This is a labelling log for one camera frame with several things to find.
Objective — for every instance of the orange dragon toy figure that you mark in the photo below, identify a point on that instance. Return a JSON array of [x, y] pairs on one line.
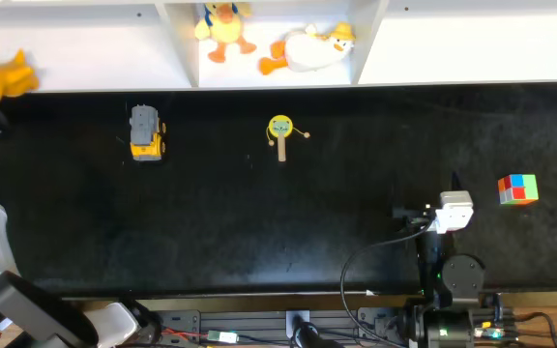
[[8, 77]]

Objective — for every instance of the white shelf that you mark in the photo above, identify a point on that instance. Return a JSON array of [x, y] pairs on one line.
[[428, 48]]

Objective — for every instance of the grey and yellow toy truck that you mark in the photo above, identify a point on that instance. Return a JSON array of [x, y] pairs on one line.
[[145, 130]]

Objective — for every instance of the yellow plush duck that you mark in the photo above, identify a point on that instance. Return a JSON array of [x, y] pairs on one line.
[[225, 29]]

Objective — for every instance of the mounting rail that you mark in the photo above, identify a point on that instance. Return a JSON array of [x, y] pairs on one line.
[[259, 324]]

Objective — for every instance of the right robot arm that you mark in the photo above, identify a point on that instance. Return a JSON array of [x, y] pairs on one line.
[[462, 275]]

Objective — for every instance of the yellow rattle drum toy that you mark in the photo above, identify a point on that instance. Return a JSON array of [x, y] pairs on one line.
[[281, 126]]

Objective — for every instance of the many-coloured puzzle cube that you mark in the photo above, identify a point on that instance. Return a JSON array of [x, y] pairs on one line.
[[518, 189]]

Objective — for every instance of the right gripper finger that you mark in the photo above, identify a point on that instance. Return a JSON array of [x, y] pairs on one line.
[[456, 183]]

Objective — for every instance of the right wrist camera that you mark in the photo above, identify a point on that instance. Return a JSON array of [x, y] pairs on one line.
[[455, 212]]

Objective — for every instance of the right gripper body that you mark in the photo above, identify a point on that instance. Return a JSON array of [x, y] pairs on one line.
[[411, 215]]

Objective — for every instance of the white plush duck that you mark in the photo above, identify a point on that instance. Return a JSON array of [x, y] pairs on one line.
[[312, 50]]

